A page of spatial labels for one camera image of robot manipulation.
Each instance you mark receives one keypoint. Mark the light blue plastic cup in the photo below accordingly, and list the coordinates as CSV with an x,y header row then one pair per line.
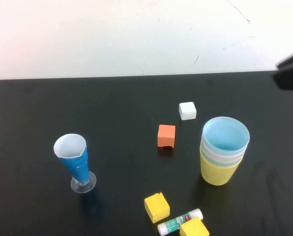
x,y
225,137

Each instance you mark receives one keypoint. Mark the green plastic cup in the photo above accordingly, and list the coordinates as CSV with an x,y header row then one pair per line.
x,y
217,163

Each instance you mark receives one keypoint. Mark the yellow plastic cup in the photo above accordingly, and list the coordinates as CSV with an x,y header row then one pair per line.
x,y
217,175

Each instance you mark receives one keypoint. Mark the pink plastic cup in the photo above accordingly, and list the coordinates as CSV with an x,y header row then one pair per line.
x,y
232,159

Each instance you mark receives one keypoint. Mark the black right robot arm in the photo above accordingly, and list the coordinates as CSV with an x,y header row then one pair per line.
x,y
291,78

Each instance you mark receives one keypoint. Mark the orange foam block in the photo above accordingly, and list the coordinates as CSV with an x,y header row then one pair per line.
x,y
166,135

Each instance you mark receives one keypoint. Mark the white block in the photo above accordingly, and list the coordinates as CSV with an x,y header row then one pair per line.
x,y
187,111

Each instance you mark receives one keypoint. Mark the blue paper-lined conical measuring cup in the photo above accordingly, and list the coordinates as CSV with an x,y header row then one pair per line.
x,y
75,164

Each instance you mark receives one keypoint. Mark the yellow foam cube chipped edge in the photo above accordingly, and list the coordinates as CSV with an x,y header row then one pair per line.
x,y
156,206

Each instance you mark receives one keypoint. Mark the white green glue stick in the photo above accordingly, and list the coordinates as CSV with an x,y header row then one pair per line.
x,y
172,223

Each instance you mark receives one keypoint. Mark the yellow foam cube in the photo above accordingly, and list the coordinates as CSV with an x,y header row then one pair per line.
x,y
193,228

